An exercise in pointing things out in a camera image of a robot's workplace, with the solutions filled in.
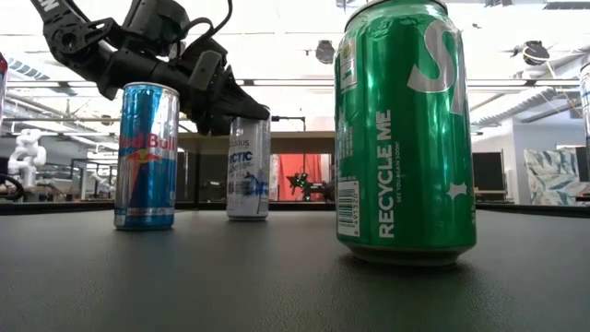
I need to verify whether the black robot with green light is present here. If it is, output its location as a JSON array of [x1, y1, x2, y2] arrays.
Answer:
[[286, 171, 333, 203]]

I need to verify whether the striped ceiling air vent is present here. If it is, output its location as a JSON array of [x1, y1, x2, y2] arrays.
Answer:
[[0, 50, 52, 82]]

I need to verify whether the black partition panel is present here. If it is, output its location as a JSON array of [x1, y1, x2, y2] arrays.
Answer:
[[178, 151, 230, 203]]

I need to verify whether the grey ceiling duct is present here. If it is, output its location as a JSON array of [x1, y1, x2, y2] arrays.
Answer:
[[474, 85, 590, 128]]

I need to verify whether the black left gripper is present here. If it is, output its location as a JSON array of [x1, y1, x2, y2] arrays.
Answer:
[[177, 39, 272, 137]]

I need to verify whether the orange-red curtain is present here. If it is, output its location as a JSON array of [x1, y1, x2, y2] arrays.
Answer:
[[277, 153, 324, 202]]

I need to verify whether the white Celsius energy drink can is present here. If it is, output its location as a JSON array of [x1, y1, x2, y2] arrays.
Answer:
[[225, 114, 272, 221]]

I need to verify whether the black table mat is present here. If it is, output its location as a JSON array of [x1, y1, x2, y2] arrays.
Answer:
[[0, 209, 590, 332]]

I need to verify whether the long ceiling light bar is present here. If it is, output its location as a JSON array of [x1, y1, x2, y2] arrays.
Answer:
[[5, 77, 590, 89]]

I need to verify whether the blue leaf-print panel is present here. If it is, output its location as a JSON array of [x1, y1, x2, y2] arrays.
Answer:
[[524, 148, 583, 207]]

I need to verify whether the wooden shelf with black legs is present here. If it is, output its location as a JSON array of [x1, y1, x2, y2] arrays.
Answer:
[[177, 117, 336, 208]]

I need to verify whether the green Sprite soda can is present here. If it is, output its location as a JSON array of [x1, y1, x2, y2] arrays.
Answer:
[[334, 0, 478, 267]]

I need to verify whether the black aluminium table frame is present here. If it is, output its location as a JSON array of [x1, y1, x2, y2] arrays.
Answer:
[[0, 200, 590, 218]]

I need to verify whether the black frame workbench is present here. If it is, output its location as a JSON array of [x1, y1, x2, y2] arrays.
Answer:
[[68, 158, 116, 200]]

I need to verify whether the black ceiling lamp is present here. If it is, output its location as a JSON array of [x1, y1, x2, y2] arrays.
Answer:
[[314, 39, 336, 65], [522, 40, 550, 66]]

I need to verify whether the yellow ceiling cable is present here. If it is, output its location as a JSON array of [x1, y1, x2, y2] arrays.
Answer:
[[522, 45, 575, 114]]

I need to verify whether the black cable loop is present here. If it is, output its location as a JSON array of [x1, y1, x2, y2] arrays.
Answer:
[[0, 172, 25, 203]]

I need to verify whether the red Fanta soda can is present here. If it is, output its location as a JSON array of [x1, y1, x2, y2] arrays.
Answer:
[[0, 53, 9, 125]]

